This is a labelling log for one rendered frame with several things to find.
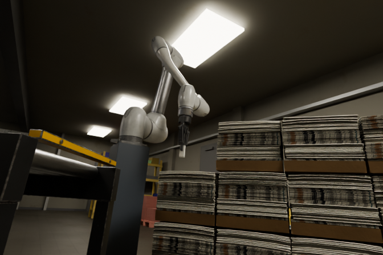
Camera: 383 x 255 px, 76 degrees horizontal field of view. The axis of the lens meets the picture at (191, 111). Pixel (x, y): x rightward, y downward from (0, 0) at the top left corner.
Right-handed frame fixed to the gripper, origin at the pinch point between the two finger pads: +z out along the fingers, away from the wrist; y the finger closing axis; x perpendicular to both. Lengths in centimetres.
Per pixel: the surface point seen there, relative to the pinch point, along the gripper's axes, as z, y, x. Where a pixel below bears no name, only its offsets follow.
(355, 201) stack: 22, -18, -78
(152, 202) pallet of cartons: 40, 484, 286
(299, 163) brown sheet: 9, -19, -60
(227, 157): 6.6, -17.6, -30.4
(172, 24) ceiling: -194, 110, 78
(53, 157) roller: 18, -79, 3
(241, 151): 3.5, -17.3, -36.8
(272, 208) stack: 27, -19, -49
